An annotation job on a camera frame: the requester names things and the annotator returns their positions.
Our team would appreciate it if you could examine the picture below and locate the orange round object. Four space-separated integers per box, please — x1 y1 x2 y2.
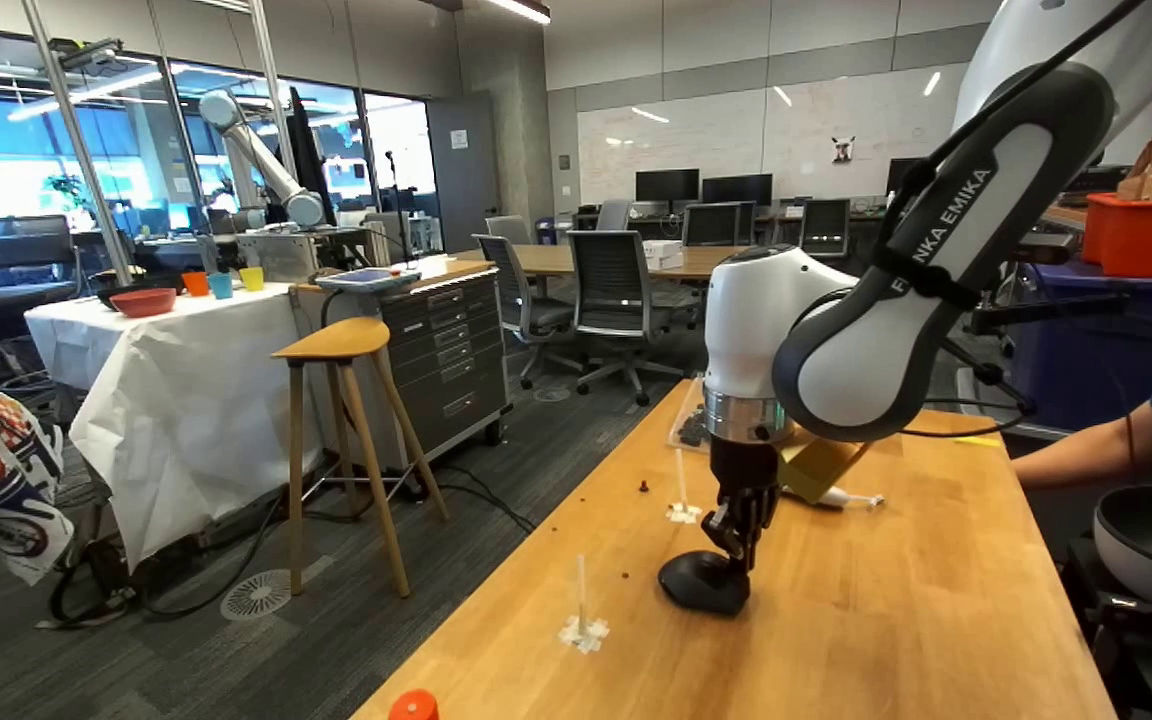
386 683 446 720

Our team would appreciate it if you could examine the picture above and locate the yellow flat object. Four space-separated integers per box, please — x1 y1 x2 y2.
777 435 877 511

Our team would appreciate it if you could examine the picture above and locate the white cloth covered table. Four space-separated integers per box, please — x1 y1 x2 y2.
20 279 327 577

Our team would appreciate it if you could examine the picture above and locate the person forearm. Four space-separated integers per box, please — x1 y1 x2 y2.
1008 394 1152 492

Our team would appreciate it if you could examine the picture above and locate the black desktop monitor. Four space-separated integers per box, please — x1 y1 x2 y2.
632 164 705 206
701 169 782 211

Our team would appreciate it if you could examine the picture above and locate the blue storage cart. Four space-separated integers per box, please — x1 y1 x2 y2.
1004 260 1152 435

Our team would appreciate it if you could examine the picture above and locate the wooden bar stool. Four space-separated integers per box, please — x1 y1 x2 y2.
268 313 455 605

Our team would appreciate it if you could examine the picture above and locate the grey drawer cabinet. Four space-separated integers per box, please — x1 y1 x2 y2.
311 254 516 466

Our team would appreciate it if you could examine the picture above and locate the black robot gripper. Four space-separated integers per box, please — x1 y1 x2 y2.
696 433 785 572

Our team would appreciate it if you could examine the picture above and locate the black office chair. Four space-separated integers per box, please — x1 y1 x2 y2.
566 222 689 409
471 226 585 391

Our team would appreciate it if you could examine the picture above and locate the black computer mouse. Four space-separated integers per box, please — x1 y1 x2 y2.
658 544 756 618

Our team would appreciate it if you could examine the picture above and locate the red bowl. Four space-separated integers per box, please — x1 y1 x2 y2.
105 285 179 318

